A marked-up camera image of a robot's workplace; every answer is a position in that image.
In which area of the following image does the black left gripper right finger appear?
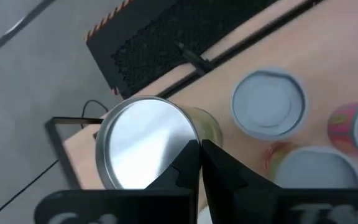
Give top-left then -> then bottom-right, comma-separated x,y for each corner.
200,139 -> 358,224

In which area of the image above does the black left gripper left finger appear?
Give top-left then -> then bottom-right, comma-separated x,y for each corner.
34,139 -> 201,224

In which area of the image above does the green pears label can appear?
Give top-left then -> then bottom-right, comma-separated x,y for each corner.
94,95 -> 224,190

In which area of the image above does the pale green tin can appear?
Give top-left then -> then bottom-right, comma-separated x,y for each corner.
230,67 -> 309,141

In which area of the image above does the small pink teal can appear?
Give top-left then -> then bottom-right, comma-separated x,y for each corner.
327,100 -> 358,162

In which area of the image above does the black floor mat orange edge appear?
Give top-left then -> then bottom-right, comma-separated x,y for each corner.
84,0 -> 279,99

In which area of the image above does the black looped cable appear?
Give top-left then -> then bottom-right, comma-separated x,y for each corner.
81,98 -> 110,129

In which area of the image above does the black floor cable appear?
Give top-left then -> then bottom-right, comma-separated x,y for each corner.
0,159 -> 58,224

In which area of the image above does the wooden shelf black metal frame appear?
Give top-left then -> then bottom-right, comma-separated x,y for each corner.
44,0 -> 358,215

